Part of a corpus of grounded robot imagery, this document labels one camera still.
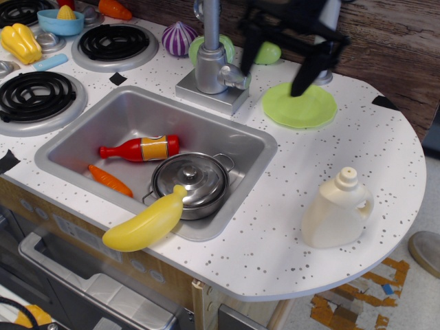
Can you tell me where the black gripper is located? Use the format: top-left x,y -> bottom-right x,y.
237,0 -> 351,98

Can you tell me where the yellow toy banana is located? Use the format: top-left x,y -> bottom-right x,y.
102,185 -> 187,252

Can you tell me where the green plastic plate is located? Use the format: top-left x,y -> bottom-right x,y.
261,82 -> 338,129

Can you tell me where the green toy pear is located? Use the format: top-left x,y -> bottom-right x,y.
254,41 -> 281,65

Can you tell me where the grey metal pole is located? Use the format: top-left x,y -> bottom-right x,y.
303,1 -> 350,84

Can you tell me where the silver toy faucet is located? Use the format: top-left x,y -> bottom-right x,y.
175,0 -> 252,116

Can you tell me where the light green toy cabbage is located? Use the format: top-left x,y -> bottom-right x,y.
188,34 -> 235,66

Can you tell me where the purple striped toy onion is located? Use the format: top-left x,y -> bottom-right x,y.
162,21 -> 198,56

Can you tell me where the steel pot with lid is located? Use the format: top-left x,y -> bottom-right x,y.
151,152 -> 235,220

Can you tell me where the red toy ketchup bottle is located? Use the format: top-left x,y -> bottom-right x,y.
99,135 -> 179,162

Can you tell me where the cream detergent jug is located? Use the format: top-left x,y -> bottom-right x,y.
301,166 -> 374,248

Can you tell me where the rear right stove burner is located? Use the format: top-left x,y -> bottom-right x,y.
71,24 -> 159,73

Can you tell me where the stove burner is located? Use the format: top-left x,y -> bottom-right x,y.
1,71 -> 88,138
71,24 -> 159,73
1,0 -> 59,28

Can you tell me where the orange toy carrot on stove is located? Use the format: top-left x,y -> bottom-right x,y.
98,0 -> 133,21

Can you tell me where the silver sink basin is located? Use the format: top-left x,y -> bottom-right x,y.
35,86 -> 277,241

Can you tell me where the orange toy carrot in sink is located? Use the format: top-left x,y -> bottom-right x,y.
88,164 -> 133,197

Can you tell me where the yellow toy corn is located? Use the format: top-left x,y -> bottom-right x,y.
56,5 -> 76,21

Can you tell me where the blue plastic bowl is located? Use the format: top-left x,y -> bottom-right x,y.
37,10 -> 85,36

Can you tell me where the round stool base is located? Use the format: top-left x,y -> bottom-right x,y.
408,231 -> 439,278

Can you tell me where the front left stove burner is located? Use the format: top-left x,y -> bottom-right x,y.
1,71 -> 88,138

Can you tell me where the yellow toy bell pepper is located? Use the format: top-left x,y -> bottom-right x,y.
1,23 -> 42,65

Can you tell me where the rear left stove burner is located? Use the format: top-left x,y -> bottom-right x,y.
1,0 -> 59,28

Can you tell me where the light blue toy handle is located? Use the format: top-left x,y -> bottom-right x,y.
32,54 -> 68,72

